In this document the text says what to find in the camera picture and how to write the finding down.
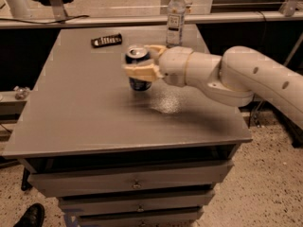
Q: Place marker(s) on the grey middle drawer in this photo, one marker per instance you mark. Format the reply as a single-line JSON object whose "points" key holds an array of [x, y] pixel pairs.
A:
{"points": [[137, 202]]}

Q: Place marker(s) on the grey top drawer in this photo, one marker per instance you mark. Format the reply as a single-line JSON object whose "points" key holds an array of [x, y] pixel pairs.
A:
{"points": [[125, 179]]}

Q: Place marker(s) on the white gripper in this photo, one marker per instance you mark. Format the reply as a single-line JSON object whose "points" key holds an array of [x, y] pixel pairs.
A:
{"points": [[174, 63]]}

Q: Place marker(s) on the grey bottom drawer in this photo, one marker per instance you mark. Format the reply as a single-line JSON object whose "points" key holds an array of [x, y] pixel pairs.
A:
{"points": [[135, 219]]}

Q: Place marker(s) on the grey drawer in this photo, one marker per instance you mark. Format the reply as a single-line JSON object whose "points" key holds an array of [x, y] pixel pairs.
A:
{"points": [[125, 179], [137, 202], [135, 219]]}

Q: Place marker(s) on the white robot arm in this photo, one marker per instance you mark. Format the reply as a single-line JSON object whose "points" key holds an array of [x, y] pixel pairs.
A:
{"points": [[231, 79]]}

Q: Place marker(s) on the white pipe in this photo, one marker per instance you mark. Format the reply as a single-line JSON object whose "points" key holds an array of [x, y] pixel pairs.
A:
{"points": [[19, 9]]}

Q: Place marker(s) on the grey metal rail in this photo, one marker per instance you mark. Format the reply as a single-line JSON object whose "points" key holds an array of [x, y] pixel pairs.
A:
{"points": [[82, 21]]}

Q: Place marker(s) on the small crumpled clear object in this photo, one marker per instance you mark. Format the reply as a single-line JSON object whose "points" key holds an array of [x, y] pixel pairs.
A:
{"points": [[21, 92]]}

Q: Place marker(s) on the blue pepsi can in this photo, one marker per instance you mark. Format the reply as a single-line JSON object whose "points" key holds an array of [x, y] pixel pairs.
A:
{"points": [[137, 53]]}

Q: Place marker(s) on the black shoe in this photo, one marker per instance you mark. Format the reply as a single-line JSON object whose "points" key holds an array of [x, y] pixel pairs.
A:
{"points": [[33, 217]]}

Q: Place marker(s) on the black snack bar wrapper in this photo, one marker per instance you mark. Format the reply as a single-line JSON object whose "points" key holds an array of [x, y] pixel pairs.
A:
{"points": [[107, 40]]}

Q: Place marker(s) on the clear plastic water bottle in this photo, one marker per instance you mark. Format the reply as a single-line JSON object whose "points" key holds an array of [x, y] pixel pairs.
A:
{"points": [[175, 22]]}

